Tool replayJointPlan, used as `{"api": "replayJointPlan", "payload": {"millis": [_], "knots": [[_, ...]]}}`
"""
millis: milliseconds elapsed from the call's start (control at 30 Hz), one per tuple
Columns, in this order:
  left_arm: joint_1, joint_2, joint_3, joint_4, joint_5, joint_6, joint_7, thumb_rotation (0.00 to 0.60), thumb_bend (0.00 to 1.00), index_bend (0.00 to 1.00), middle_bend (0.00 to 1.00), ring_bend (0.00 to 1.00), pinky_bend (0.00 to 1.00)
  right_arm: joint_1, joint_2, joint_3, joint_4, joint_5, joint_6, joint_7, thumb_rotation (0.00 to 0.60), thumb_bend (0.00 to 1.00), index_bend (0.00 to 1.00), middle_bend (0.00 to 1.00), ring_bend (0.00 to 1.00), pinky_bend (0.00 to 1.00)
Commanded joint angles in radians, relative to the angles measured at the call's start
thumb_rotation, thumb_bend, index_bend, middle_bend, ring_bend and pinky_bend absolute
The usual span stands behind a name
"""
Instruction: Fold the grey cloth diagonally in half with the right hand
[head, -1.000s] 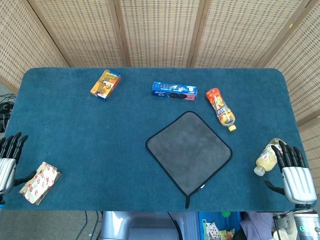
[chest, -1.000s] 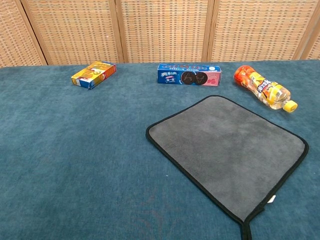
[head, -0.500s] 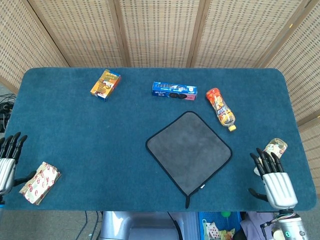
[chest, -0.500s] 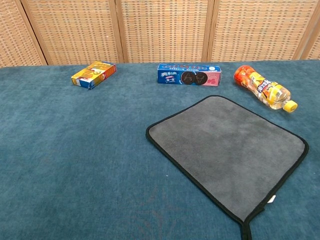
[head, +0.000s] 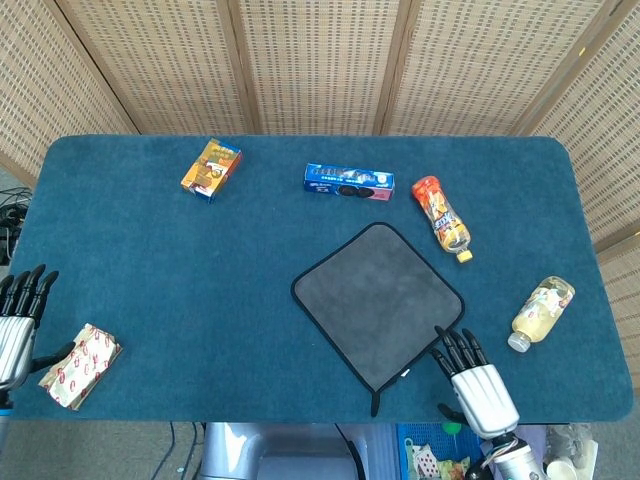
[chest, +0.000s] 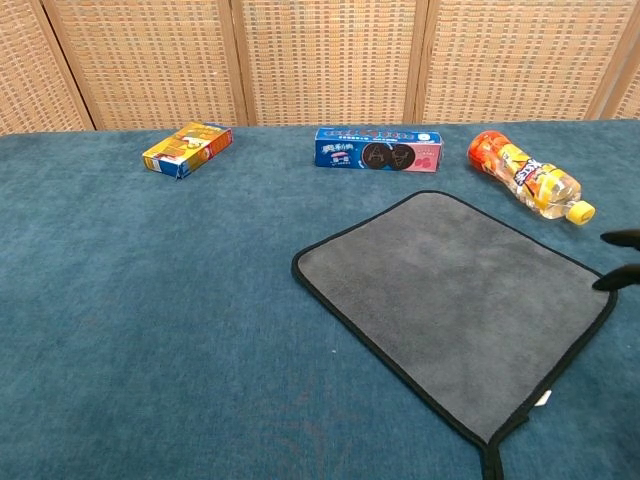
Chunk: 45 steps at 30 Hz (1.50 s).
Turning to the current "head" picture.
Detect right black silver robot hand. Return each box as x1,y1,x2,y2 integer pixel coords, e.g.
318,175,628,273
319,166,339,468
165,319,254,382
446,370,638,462
429,325,521,440

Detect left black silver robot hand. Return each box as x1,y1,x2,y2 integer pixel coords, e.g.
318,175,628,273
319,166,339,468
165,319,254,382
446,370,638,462
0,264,75,392

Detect purple cloth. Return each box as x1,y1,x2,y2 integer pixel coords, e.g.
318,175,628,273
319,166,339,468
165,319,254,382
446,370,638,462
514,424,551,456

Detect red white patterned snack packet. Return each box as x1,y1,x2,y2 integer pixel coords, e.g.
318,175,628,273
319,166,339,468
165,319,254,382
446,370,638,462
38,322,124,412

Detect white paper cup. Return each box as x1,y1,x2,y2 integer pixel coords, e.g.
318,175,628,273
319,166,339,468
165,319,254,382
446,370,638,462
545,459,576,480

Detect blue carpet table cover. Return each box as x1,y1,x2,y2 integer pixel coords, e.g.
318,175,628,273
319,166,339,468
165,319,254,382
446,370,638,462
7,134,634,424

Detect playing cards pack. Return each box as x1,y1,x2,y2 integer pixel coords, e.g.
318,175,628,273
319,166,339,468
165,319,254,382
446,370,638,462
409,442,441,479

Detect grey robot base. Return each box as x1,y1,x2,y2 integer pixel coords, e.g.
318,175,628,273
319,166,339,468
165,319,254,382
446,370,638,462
199,422,401,480

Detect blue cookie box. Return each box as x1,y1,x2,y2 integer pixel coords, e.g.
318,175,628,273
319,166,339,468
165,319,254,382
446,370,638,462
303,162,396,205

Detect orange yellow carton box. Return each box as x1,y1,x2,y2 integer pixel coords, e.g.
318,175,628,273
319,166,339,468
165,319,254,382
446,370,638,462
180,138,244,204

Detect clear plastic bag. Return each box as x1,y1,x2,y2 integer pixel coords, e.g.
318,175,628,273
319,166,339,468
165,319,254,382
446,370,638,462
547,424,599,480

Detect orange label drink bottle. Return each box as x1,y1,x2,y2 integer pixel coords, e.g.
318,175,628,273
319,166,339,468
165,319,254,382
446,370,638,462
411,175,475,264

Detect black floor cables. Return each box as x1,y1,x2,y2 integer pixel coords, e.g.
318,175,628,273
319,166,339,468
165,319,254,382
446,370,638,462
0,187,34,266

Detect pale yellow drink bottle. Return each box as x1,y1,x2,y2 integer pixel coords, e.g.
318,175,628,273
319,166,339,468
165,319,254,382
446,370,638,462
507,275,576,355

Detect grey green cleaning cloth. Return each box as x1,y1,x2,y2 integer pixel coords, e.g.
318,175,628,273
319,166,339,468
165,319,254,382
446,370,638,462
291,221,466,418

